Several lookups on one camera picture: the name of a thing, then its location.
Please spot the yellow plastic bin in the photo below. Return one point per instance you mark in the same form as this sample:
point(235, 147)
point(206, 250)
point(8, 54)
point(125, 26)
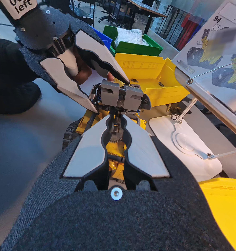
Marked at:
point(224, 211)
point(161, 86)

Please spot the clear plastic bag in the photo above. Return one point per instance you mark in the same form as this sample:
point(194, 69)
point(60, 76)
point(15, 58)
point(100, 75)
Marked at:
point(127, 37)

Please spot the green plastic bin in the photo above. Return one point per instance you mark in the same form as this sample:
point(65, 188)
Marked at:
point(137, 49)

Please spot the dark background table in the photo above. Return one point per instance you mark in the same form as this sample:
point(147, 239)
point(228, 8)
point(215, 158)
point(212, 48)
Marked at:
point(149, 8)

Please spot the instruction booklet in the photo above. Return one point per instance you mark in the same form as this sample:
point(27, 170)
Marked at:
point(227, 39)

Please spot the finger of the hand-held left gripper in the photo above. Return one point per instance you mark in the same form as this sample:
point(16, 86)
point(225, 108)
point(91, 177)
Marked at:
point(94, 49)
point(63, 82)

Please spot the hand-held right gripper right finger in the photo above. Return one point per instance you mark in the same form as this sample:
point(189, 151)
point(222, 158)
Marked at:
point(147, 157)

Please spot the black office chair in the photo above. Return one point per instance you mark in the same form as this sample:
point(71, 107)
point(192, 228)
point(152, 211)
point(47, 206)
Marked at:
point(114, 10)

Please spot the small dark brick piece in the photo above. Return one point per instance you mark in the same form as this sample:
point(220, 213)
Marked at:
point(161, 84)

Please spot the yellow grey brick robot model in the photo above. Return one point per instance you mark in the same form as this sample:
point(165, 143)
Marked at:
point(122, 94)

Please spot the person's left hand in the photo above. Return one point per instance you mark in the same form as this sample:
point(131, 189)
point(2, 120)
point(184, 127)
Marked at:
point(85, 72)

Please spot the white book stand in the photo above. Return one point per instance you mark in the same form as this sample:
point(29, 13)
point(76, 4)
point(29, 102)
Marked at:
point(180, 149)

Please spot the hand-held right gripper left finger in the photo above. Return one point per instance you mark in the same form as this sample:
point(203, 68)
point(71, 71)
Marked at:
point(84, 157)

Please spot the blue plastic bin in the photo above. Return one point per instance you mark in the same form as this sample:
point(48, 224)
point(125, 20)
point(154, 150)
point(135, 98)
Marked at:
point(102, 39)

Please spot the grey desk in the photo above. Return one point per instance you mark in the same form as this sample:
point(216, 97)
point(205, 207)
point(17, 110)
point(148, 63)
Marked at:
point(27, 137)

